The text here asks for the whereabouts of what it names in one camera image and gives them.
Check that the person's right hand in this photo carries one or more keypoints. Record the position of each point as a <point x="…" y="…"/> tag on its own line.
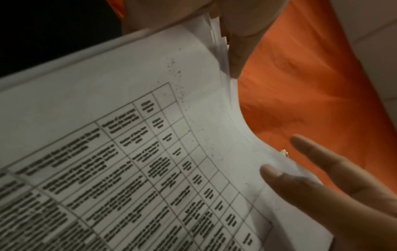
<point x="335" y="193"/>

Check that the person's left hand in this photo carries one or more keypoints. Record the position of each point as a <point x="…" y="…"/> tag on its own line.
<point x="245" y="22"/>

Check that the pile of printed papers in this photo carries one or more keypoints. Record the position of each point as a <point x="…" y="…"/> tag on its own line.
<point x="124" y="147"/>

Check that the red-orange cloth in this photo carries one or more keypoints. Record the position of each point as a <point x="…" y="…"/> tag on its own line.
<point x="310" y="98"/>

